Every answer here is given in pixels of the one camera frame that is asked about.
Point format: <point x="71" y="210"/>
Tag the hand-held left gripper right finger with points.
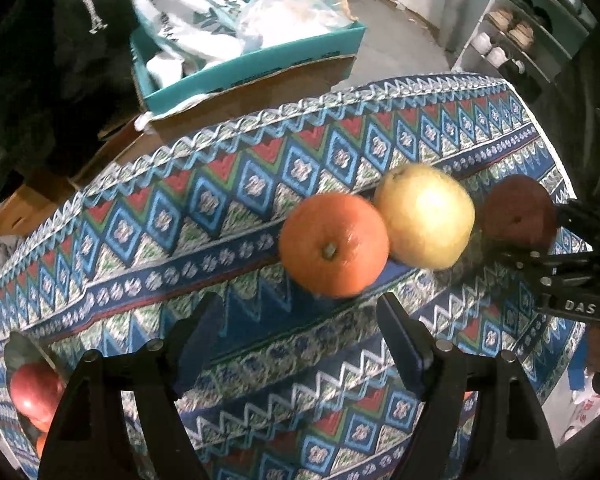
<point x="405" y="345"/>

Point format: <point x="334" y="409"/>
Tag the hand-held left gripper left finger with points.
<point x="205" y="330"/>

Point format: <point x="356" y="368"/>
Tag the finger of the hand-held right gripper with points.
<point x="587" y="222"/>
<point x="555" y="267"/>

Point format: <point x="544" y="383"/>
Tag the dark red apple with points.
<point x="517" y="210"/>

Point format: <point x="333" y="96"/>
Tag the large orange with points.
<point x="330" y="240"/>

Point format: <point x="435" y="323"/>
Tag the bright red apple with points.
<point x="32" y="390"/>

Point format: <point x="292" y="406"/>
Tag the clear glass bowl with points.
<point x="22" y="352"/>

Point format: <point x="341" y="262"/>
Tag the blue patterned tablecloth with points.
<point x="205" y="200"/>

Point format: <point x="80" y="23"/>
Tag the large yellow-green apple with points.
<point x="425" y="210"/>

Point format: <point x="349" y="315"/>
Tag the rows of shoes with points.
<point x="520" y="32"/>

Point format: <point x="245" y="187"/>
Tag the flat cardboard box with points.
<point x="30" y="205"/>

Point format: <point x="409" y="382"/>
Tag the shoe rack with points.
<point x="530" y="10"/>

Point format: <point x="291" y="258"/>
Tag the brown cardboard box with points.
<point x="280" y="87"/>

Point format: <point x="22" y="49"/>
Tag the teal box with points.
<point x="260" y="67"/>

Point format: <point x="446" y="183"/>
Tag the black coat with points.
<point x="55" y="85"/>

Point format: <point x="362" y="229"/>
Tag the clear plastic bag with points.
<point x="295" y="15"/>

